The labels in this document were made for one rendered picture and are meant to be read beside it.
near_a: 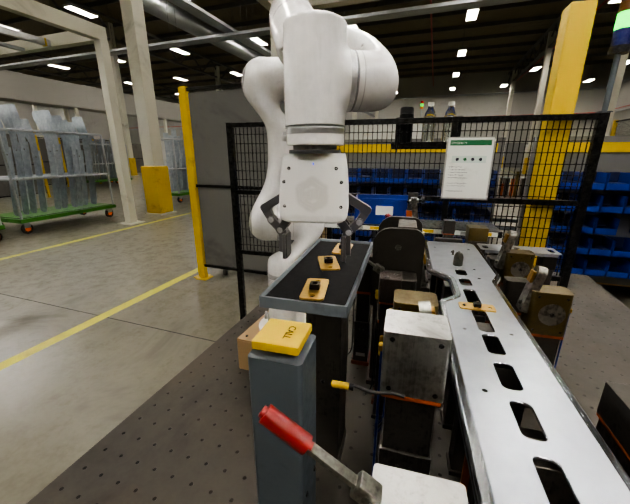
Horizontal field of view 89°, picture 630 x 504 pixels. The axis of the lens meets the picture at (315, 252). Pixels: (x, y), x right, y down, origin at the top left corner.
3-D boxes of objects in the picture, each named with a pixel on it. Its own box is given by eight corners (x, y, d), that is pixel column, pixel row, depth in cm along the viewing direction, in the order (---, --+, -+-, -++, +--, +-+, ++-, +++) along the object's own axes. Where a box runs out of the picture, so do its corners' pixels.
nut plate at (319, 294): (323, 301, 49) (323, 294, 49) (298, 299, 50) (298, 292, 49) (329, 280, 57) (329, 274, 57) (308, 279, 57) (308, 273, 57)
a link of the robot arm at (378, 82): (349, 57, 67) (394, 126, 47) (271, 53, 64) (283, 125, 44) (357, 3, 60) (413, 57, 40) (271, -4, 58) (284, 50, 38)
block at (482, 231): (477, 303, 151) (489, 228, 141) (458, 301, 153) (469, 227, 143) (474, 296, 159) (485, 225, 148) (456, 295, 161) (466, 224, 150)
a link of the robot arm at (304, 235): (267, 269, 110) (264, 199, 104) (320, 267, 114) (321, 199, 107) (268, 282, 99) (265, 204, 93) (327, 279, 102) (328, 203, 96)
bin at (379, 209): (414, 225, 161) (417, 199, 157) (353, 223, 167) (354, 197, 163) (412, 219, 176) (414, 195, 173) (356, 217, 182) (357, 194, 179)
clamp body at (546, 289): (558, 415, 87) (590, 297, 77) (509, 407, 90) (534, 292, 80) (548, 398, 93) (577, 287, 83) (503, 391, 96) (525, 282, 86)
